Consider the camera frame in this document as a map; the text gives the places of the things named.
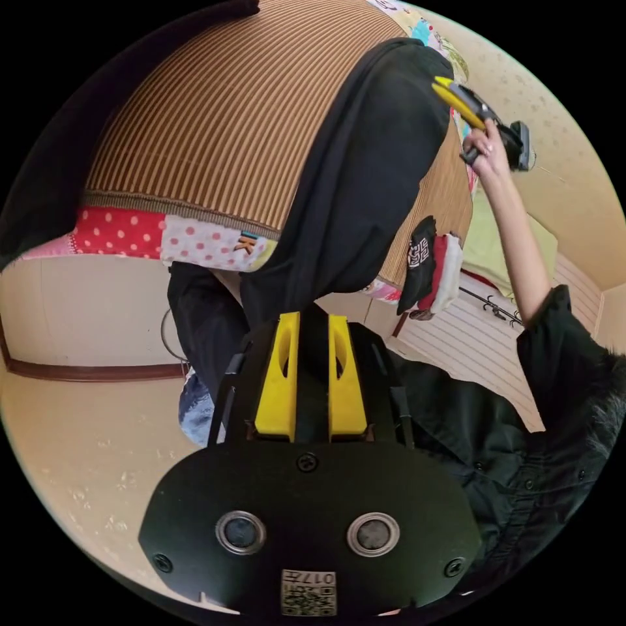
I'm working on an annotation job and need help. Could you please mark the person's right forearm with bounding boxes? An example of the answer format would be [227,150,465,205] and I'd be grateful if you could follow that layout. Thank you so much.
[470,149,556,331]

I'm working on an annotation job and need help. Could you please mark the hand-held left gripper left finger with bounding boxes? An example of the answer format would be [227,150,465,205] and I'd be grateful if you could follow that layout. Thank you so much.
[254,312,301,436]

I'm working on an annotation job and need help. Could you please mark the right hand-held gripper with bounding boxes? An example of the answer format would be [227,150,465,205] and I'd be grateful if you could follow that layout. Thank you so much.
[430,74,515,167]

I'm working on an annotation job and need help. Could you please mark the person's right hand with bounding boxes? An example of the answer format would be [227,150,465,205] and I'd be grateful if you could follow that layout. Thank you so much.
[461,119,501,171]

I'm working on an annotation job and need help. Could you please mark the black pants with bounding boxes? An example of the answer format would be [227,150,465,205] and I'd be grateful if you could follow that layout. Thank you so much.
[167,37,456,411]

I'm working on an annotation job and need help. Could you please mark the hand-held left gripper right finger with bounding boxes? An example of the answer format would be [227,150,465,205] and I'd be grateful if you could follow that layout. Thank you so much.
[328,314,368,436]

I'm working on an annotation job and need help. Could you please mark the black coat stand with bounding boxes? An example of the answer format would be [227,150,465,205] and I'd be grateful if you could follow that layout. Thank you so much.
[458,285,525,327]

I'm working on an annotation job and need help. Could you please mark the pile of clothes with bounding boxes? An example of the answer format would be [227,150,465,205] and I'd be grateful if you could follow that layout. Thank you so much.
[396,215,464,322]

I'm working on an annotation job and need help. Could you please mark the person's body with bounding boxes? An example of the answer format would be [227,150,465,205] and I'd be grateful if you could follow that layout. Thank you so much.
[177,283,626,605]

